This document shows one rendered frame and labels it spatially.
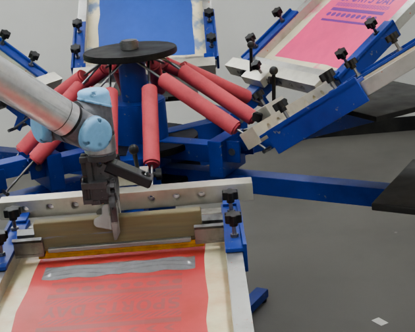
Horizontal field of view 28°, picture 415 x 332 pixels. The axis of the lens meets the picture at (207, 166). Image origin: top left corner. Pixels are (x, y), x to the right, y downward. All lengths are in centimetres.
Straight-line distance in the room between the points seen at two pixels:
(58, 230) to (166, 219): 26
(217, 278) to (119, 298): 22
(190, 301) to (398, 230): 288
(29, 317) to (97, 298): 15
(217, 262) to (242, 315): 34
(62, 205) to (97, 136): 54
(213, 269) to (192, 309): 19
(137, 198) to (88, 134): 53
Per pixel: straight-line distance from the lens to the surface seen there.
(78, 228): 202
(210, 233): 200
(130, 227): 201
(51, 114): 170
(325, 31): 327
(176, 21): 365
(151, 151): 243
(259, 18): 606
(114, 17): 372
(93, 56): 269
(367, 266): 416
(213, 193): 221
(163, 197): 221
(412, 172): 253
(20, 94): 166
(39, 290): 193
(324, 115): 214
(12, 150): 320
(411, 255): 428
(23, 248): 205
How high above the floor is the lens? 176
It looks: 18 degrees down
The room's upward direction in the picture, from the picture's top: 5 degrees counter-clockwise
